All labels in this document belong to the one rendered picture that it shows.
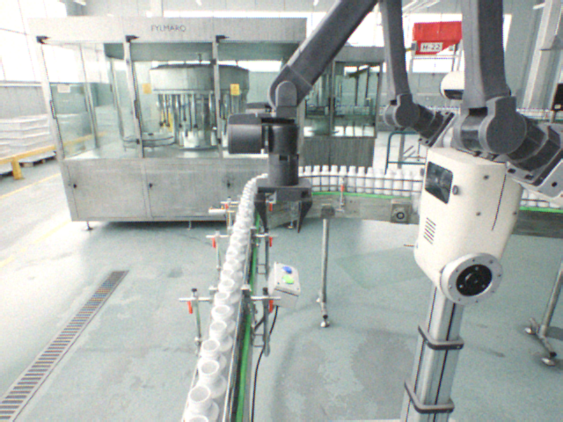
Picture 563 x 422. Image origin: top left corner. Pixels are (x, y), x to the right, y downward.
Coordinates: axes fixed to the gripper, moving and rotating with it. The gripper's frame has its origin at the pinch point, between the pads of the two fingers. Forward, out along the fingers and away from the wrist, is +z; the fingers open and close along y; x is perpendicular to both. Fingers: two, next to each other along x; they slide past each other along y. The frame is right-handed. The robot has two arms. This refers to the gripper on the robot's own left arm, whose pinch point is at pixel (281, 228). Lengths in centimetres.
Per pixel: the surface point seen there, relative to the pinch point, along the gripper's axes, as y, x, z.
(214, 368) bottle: -12.8, -9.2, 25.8
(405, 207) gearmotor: 81, 136, 41
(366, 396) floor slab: 53, 85, 138
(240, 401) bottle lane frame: -8.6, -3.5, 40.6
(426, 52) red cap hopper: 279, 616, -100
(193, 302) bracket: -24.3, 23.0, 32.8
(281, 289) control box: 1.2, 24.9, 29.5
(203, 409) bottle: -13.2, -18.1, 25.8
